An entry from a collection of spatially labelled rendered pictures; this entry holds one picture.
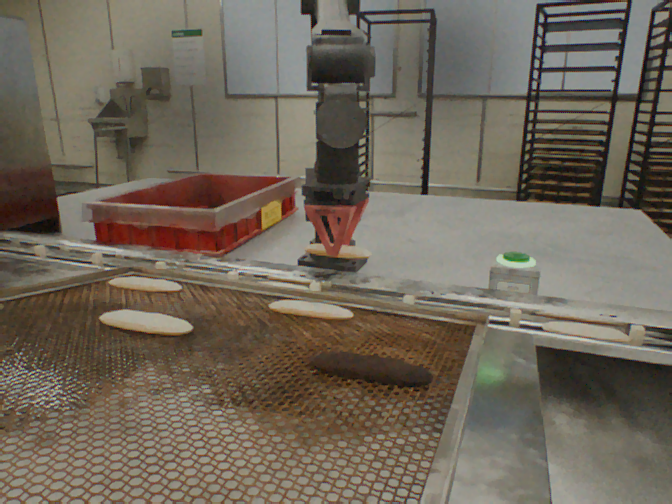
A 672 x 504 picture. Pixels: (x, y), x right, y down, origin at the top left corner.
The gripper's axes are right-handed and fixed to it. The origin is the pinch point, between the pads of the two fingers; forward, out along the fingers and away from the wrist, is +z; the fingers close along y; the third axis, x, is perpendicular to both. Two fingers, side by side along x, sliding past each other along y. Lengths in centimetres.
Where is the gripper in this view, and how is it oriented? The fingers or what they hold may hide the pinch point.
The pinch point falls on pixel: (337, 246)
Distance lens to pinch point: 69.1
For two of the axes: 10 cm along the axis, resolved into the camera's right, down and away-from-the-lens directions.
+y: 3.5, -2.8, 9.0
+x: -9.4, -1.0, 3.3
